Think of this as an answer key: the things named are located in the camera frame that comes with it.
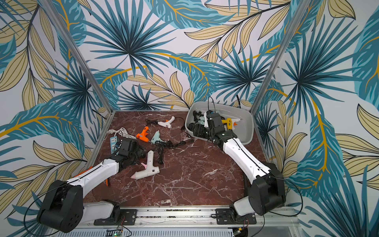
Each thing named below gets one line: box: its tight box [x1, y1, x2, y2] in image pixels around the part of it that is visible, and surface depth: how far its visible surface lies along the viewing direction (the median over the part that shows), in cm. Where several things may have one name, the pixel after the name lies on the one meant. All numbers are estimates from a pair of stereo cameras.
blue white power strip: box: [109, 135, 118, 155], surface depth 100 cm
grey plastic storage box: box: [185, 101, 255, 146], surface depth 115 cm
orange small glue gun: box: [136, 126, 150, 143], surface depth 105 cm
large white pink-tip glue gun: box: [130, 150, 160, 180], surface depth 87 cm
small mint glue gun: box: [150, 129, 166, 145], surface depth 104 cm
